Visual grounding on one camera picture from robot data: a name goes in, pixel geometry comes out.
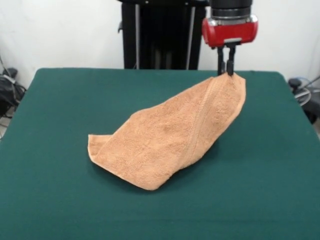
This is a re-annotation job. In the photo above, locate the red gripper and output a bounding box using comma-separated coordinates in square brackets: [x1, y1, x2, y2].
[201, 15, 259, 77]

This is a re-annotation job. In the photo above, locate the orange terry towel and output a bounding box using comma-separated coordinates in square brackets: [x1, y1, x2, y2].
[86, 74, 246, 192]

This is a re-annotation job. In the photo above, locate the dark green table cloth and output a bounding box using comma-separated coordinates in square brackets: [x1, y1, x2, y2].
[0, 67, 320, 240]

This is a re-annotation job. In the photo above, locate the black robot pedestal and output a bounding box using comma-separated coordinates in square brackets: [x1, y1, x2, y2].
[116, 0, 213, 70]

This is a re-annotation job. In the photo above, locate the black equipment stand with cables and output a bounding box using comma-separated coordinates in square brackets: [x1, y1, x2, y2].
[0, 67, 27, 118]
[287, 74, 320, 125]

